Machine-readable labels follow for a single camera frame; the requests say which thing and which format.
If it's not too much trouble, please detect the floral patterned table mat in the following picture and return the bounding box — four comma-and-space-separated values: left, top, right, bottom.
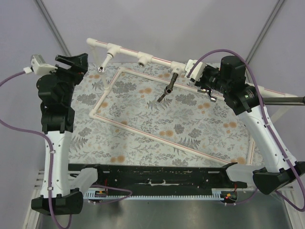
69, 64, 263, 167

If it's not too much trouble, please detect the white pipe frame red stripe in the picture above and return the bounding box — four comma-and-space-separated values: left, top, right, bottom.
86, 38, 295, 165

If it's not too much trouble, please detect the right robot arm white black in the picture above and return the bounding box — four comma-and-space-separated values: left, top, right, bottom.
187, 54, 305, 195

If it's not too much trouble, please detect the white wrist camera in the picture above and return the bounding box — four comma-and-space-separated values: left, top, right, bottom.
184, 59, 207, 82
23, 54, 58, 76

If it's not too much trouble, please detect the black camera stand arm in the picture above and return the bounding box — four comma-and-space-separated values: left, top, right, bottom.
263, 97, 305, 105

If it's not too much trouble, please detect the dark grey lever faucet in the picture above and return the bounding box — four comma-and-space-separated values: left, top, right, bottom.
157, 73, 179, 103

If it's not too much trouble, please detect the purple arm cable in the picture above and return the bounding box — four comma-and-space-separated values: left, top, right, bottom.
0, 71, 133, 229
187, 49, 305, 212

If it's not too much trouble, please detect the white slotted cable duct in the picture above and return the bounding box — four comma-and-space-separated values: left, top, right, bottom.
83, 189, 224, 200

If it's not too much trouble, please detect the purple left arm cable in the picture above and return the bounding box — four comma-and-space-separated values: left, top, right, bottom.
0, 71, 133, 229

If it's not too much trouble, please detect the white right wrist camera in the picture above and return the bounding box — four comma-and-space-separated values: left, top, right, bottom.
184, 59, 207, 82

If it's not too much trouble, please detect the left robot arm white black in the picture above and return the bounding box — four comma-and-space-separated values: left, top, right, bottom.
31, 53, 98, 216

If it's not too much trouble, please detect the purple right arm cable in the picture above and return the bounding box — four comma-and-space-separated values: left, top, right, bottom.
187, 49, 305, 212

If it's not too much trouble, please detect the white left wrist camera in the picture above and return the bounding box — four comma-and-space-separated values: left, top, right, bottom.
23, 54, 58, 76

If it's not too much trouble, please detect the chrome faucet on mat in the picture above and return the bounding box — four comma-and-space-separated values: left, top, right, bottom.
197, 88, 217, 103

